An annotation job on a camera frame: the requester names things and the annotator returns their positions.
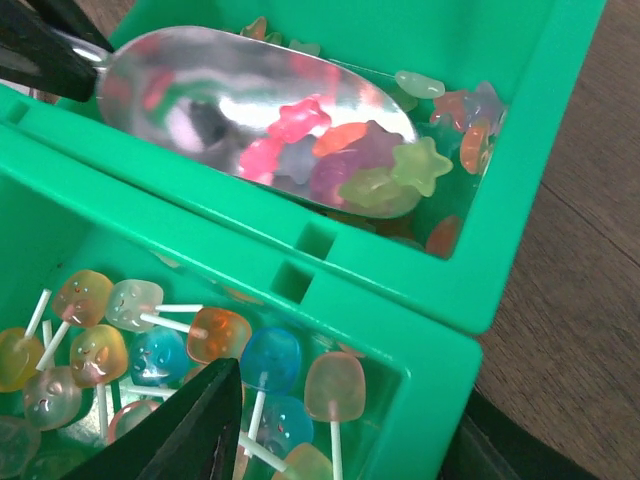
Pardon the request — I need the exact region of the green two-compartment candy bin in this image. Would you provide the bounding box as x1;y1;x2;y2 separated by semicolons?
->
1;1;604;479

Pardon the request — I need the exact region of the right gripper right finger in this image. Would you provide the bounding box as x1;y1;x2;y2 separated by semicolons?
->
439;390;597;480

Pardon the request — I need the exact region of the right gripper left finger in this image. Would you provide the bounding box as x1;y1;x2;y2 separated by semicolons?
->
65;359;242;480

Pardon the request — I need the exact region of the silver metal scoop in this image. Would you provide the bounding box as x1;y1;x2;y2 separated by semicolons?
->
68;26;420;218

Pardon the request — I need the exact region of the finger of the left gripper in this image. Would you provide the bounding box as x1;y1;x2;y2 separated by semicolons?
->
1;1;97;102
26;0;114;53

